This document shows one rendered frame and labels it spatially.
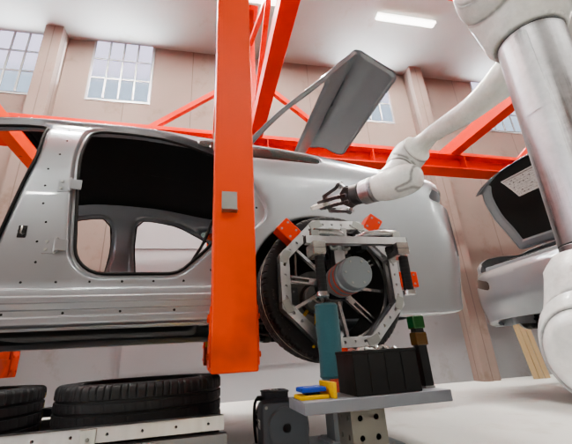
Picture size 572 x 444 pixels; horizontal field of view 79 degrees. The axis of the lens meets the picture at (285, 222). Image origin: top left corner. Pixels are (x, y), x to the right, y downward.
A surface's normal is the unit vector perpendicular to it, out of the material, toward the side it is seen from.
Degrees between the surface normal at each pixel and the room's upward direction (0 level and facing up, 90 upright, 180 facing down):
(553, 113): 92
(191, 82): 90
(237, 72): 90
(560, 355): 97
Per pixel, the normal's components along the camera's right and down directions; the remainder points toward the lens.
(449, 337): 0.19, -0.36
